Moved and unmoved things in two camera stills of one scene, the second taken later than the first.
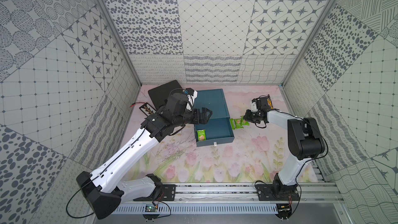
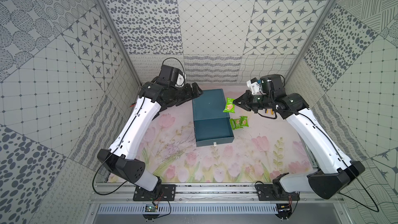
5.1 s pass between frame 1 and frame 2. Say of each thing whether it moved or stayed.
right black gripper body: moved
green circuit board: stayed
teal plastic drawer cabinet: stayed
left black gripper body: moved
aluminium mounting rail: stayed
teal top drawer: stayed
